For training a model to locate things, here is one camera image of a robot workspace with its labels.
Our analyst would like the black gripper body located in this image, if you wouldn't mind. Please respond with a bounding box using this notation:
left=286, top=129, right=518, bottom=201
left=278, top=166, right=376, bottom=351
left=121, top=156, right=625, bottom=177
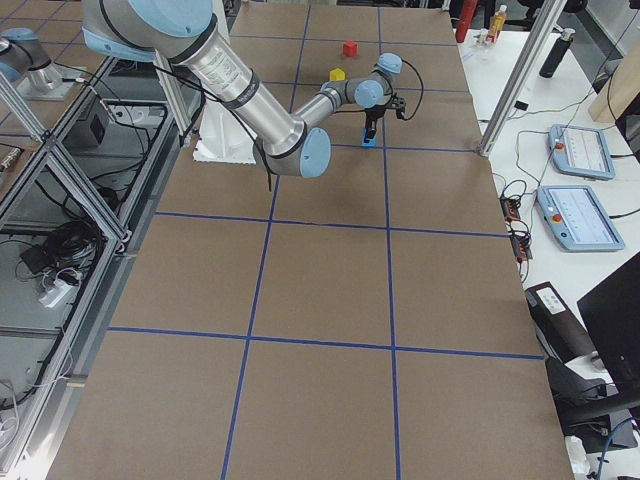
left=364, top=104, right=392, bottom=125

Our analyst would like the blue foam cube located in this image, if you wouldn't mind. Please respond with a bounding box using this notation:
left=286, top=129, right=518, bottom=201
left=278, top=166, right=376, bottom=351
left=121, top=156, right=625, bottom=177
left=361, top=129, right=377, bottom=148

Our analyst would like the red foam cube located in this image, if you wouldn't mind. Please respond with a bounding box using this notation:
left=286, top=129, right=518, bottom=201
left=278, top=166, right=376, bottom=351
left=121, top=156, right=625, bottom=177
left=342, top=40, right=359, bottom=58

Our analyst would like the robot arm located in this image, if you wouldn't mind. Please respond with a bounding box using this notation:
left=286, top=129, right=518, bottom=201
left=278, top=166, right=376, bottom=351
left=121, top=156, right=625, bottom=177
left=82, top=1, right=405, bottom=178
left=1, top=27, right=71, bottom=101

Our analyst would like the yellow foam cube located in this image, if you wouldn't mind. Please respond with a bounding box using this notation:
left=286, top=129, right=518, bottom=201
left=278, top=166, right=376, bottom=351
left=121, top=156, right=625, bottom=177
left=329, top=67, right=346, bottom=81

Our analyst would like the red fire extinguisher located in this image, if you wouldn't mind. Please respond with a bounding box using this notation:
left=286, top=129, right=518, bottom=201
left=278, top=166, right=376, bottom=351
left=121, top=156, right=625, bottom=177
left=455, top=0, right=478, bottom=43

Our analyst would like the orange drink bottle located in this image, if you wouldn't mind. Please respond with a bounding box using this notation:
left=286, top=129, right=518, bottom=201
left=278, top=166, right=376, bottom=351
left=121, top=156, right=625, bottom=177
left=486, top=4, right=507, bottom=44

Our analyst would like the black water bottle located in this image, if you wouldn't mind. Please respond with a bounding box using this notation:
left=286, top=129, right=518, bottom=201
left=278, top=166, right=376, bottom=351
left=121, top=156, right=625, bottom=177
left=538, top=28, right=575, bottom=79

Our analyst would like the far teach pendant tablet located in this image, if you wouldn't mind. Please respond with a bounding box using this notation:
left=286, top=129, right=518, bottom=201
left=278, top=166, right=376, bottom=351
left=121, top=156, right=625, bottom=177
left=548, top=124, right=615, bottom=180

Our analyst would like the teach pendant tablet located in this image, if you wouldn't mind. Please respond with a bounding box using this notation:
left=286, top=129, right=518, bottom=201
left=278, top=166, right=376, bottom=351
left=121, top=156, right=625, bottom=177
left=548, top=124, right=615, bottom=180
left=536, top=185, right=625, bottom=252

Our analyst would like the near teach pendant tablet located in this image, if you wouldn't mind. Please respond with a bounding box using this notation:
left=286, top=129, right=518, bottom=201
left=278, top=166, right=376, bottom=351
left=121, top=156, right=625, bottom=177
left=536, top=185, right=625, bottom=252

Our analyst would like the black computer monitor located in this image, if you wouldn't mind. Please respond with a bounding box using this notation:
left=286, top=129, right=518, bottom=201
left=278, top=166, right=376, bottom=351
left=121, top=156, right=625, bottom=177
left=578, top=254, right=640, bottom=388

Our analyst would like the white power strip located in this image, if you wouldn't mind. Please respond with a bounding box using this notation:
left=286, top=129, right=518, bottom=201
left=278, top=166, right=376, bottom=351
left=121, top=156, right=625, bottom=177
left=38, top=279, right=74, bottom=309

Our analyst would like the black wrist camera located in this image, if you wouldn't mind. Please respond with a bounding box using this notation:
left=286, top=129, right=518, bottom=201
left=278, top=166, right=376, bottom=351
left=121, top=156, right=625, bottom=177
left=387, top=96, right=406, bottom=121

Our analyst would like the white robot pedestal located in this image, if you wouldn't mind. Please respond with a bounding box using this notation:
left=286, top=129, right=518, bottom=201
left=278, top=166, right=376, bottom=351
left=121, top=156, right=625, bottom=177
left=193, top=100, right=256, bottom=165

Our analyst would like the aluminium frame post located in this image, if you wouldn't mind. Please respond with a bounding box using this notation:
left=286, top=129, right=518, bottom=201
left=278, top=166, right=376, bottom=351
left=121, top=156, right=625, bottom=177
left=477, top=0, right=567, bottom=157

